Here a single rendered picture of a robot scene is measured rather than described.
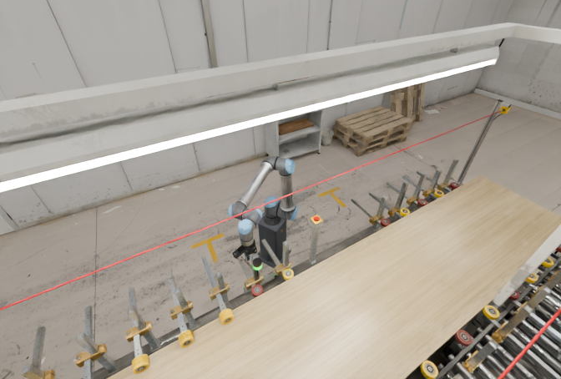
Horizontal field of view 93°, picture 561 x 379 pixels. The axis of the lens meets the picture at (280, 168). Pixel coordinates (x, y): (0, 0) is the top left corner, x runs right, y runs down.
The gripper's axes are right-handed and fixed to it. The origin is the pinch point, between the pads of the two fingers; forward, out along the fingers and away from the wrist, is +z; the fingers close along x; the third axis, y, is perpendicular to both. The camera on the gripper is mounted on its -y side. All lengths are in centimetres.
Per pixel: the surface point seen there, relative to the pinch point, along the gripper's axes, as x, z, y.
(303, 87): -44, -137, 13
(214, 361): -43, 11, -40
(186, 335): -26, 3, -50
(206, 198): 196, 100, 13
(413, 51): -45, -141, 62
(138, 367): -28, 5, -76
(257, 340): -45.9, 11.4, -14.5
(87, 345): -9, -7, -96
